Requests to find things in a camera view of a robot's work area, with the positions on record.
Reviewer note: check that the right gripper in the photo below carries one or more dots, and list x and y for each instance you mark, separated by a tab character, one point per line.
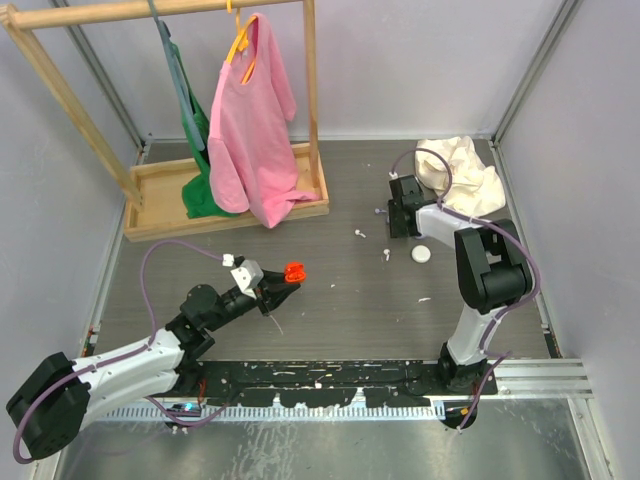
396	230

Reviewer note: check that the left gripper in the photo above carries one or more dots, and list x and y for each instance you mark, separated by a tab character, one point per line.
270	290

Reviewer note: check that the orange charging case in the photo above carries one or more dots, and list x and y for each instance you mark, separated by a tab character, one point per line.
294	273

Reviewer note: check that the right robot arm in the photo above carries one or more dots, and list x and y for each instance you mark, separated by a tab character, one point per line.
492	274

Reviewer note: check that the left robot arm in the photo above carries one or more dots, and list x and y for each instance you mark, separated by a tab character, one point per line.
63	396

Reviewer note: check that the white charging case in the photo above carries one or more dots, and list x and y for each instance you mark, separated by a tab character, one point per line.
421	254

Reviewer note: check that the cream crumpled cloth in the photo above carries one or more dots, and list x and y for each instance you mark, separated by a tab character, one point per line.
476	191

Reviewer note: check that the pink shirt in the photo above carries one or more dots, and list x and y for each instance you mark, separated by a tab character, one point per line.
252	164

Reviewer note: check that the wooden clothes rack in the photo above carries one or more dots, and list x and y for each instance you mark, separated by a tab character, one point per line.
154	208

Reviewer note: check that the grey-blue hanger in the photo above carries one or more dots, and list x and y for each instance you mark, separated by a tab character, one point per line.
178	80

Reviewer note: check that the yellow hanger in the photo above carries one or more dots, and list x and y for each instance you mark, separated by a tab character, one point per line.
241	42

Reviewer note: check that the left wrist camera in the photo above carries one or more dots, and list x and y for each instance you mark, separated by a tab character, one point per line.
248	276

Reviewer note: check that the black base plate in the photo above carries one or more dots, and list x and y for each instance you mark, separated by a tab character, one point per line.
315	384

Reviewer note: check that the slotted cable duct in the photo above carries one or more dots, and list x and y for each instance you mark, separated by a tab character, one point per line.
357	410

